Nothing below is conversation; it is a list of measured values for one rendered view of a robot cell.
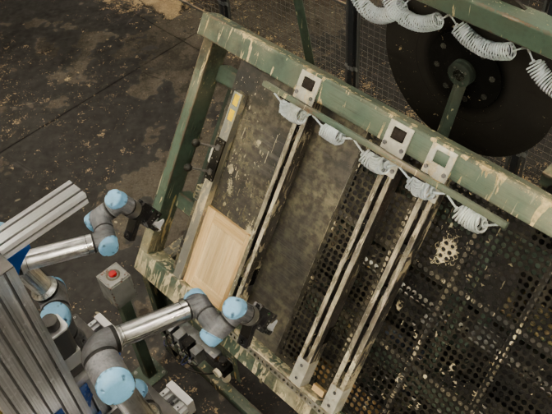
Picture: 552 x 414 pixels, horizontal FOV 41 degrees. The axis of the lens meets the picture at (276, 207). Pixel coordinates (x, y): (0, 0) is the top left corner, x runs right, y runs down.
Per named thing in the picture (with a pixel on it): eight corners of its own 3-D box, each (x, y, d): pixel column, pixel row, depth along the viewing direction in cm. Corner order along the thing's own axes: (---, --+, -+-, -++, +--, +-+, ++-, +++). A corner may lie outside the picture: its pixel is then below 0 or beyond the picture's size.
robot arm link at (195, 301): (71, 351, 243) (200, 301, 266) (84, 376, 236) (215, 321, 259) (68, 330, 235) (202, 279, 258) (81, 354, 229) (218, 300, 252)
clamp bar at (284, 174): (227, 313, 333) (189, 324, 314) (318, 70, 287) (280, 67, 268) (241, 325, 327) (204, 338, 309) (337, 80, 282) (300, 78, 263)
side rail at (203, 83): (156, 244, 367) (139, 247, 359) (221, 35, 325) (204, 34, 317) (163, 250, 364) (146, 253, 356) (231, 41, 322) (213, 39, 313)
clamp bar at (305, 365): (295, 370, 311) (259, 388, 292) (406, 117, 265) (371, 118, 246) (312, 385, 306) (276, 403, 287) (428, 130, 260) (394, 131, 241)
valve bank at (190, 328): (151, 339, 362) (142, 312, 345) (173, 321, 369) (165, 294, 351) (218, 402, 337) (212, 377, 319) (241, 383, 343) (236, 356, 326)
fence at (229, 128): (179, 273, 350) (172, 274, 347) (240, 89, 314) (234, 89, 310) (186, 278, 348) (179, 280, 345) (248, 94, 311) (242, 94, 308)
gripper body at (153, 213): (163, 214, 298) (148, 204, 287) (150, 232, 297) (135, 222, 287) (152, 205, 302) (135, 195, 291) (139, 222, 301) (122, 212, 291)
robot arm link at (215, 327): (201, 328, 257) (223, 307, 257) (217, 351, 251) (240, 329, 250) (189, 323, 251) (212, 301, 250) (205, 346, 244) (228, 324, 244)
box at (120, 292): (104, 297, 359) (95, 275, 346) (123, 282, 364) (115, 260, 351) (118, 311, 353) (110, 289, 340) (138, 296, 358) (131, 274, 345)
